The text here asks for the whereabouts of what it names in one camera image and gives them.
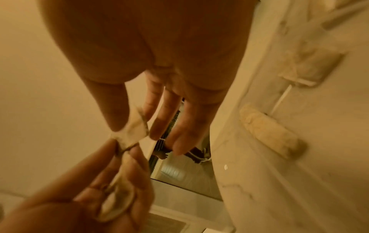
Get person's right hand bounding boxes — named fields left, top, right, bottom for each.
left=37, top=0, right=258, bottom=157

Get person's left hand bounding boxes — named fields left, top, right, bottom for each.
left=0, top=138, right=156, bottom=233

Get white slatted vent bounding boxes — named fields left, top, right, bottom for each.
left=143, top=210, right=189, bottom=233

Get beige rolled towel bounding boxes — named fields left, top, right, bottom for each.
left=239, top=103, right=308, bottom=160

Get dark object with white cable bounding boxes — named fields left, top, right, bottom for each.
left=184, top=147, right=213, bottom=164

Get thin white cord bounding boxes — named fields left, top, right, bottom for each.
left=270, top=84, right=293, bottom=115

